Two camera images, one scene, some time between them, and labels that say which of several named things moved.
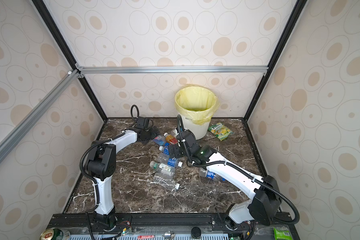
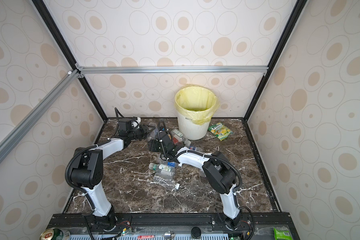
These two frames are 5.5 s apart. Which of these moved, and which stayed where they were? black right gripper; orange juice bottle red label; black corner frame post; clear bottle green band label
Moved: black right gripper
Stayed: clear bottle green band label; orange juice bottle red label; black corner frame post
